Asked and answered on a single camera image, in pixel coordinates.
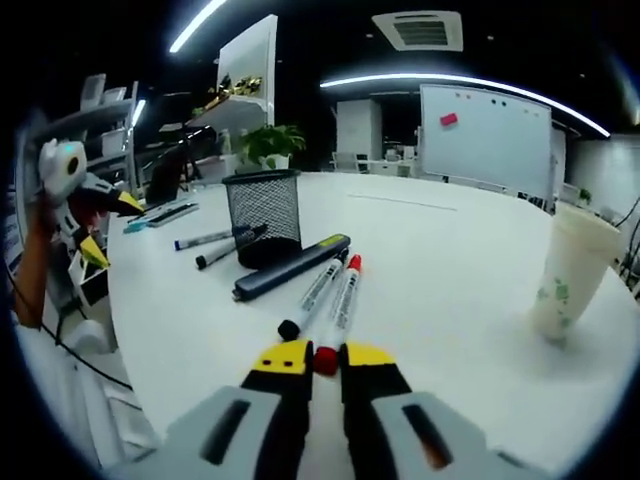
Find smartphone in pale case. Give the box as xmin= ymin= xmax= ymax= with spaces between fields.
xmin=149 ymin=202 xmax=200 ymax=229

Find white storage box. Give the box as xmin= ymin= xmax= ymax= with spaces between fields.
xmin=67 ymin=249 xmax=111 ymax=307

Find standing whiteboard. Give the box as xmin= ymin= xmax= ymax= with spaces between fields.
xmin=417 ymin=83 xmax=556 ymax=201

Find grey metal shelf rack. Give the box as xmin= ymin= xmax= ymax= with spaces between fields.
xmin=29 ymin=73 xmax=141 ymax=201

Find white chair armrest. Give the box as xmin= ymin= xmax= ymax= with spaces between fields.
xmin=62 ymin=319 xmax=117 ymax=354

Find potted green plant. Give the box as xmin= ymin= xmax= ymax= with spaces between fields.
xmin=238 ymin=124 xmax=307 ymax=171

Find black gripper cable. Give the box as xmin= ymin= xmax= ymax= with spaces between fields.
xmin=9 ymin=259 xmax=135 ymax=392

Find ceiling air conditioner vent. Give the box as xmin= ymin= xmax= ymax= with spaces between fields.
xmin=371 ymin=10 xmax=464 ymax=53

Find white office chair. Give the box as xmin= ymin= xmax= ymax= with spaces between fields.
xmin=332 ymin=152 xmax=369 ymax=175

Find red whiteboard marker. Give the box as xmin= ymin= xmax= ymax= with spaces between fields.
xmin=313 ymin=253 xmax=365 ymax=376

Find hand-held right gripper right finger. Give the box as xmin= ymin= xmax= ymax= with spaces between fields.
xmin=339 ymin=341 xmax=546 ymax=480

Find white pillar cabinet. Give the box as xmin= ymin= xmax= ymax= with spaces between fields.
xmin=335 ymin=98 xmax=384 ymax=169

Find black tripod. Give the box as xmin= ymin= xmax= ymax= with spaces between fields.
xmin=179 ymin=134 xmax=202 ymax=182

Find black whiteboard marker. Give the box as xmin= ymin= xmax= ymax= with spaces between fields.
xmin=194 ymin=224 xmax=269 ymax=271
xmin=277 ymin=248 xmax=351 ymax=342

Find black laptop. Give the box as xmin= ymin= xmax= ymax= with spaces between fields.
xmin=143 ymin=147 xmax=189 ymax=206

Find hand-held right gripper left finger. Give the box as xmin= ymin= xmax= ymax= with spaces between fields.
xmin=107 ymin=339 xmax=315 ymax=480

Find person's white shirt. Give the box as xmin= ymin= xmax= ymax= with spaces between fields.
xmin=14 ymin=324 xmax=161 ymax=471

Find black mesh pen holder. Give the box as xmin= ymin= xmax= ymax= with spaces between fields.
xmin=221 ymin=168 xmax=303 ymax=269

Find blue whiteboard marker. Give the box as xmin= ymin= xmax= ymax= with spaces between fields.
xmin=173 ymin=224 xmax=256 ymax=251

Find white curved display stand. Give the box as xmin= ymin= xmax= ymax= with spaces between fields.
xmin=192 ymin=13 xmax=279 ymax=134

